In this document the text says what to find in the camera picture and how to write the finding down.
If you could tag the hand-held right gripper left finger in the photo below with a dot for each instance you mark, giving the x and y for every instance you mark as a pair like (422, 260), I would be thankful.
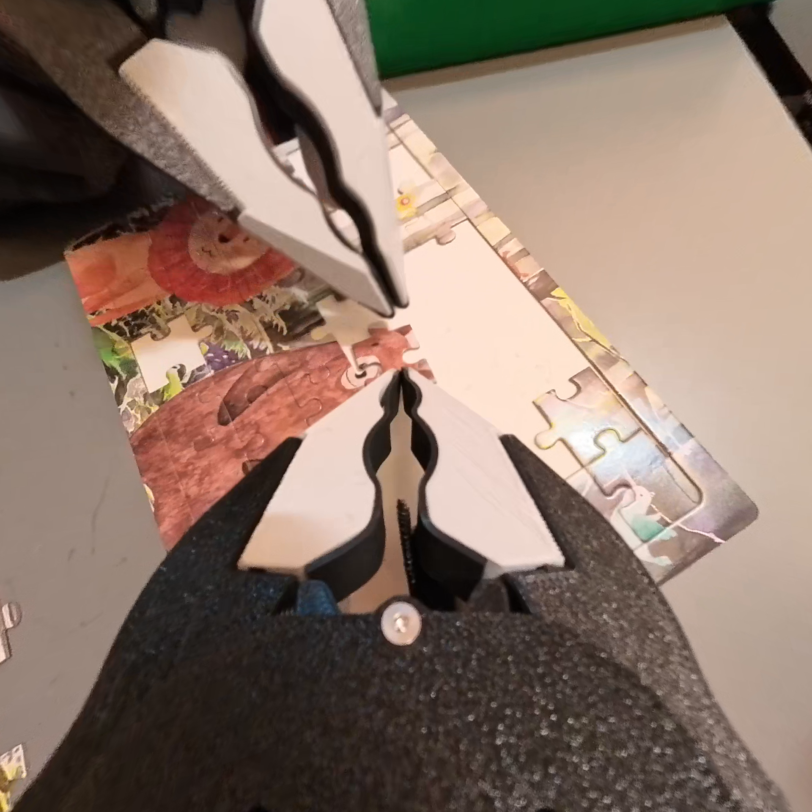
(311, 501)

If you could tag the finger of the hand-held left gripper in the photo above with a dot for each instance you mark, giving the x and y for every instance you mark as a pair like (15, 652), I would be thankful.
(342, 95)
(209, 127)

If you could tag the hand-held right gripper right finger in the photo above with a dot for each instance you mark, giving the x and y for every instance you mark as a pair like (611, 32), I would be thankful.
(488, 501)

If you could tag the assembled orange lion pieces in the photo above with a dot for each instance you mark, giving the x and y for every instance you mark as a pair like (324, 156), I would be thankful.
(190, 254)

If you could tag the jigsaw puzzle frame board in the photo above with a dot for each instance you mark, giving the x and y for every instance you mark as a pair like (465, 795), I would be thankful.
(507, 349)

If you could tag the jigsaw pieces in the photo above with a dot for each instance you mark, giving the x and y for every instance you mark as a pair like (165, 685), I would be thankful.
(9, 621)

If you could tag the green plastic bin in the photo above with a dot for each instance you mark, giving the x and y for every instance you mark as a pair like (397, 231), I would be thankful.
(507, 32)

